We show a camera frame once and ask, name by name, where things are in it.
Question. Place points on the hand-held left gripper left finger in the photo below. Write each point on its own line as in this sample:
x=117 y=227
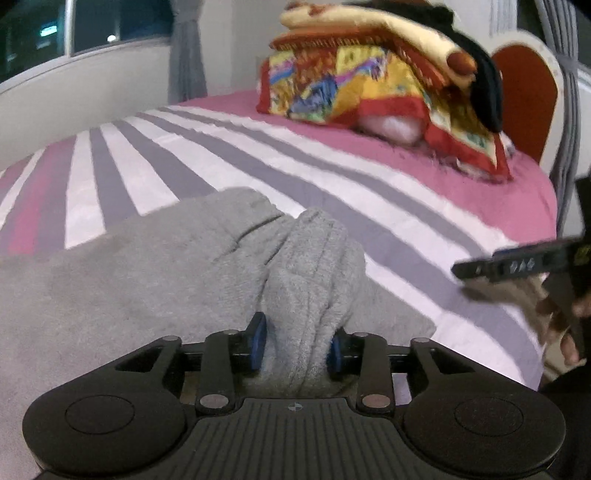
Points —
x=256 y=340

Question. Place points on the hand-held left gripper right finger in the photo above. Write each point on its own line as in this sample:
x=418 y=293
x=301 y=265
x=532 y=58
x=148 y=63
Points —
x=334 y=356

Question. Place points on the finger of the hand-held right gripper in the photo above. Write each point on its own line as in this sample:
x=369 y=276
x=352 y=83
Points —
x=512 y=264

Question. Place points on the grey pants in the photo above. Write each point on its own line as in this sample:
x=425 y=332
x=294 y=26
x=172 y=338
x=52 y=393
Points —
x=161 y=286

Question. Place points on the person's right hand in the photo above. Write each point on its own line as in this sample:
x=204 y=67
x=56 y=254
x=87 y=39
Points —
x=561 y=323

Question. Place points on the red headboard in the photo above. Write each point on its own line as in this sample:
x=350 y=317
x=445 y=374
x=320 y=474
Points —
x=526 y=101

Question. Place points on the striped pink grey bed sheet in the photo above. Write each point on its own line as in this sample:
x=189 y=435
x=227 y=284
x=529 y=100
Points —
x=323 y=184

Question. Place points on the grey curtain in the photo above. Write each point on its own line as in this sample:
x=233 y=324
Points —
x=561 y=92
x=187 y=50

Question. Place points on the pink pillow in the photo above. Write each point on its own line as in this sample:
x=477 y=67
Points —
x=392 y=127

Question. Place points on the black cloth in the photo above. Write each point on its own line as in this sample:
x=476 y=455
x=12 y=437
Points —
x=485 y=78

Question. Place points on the colourful printed blanket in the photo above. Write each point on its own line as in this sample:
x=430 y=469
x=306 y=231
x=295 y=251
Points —
x=369 y=78

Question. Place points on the cream plush blanket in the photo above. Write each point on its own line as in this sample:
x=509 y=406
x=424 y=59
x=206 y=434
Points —
x=383 y=25

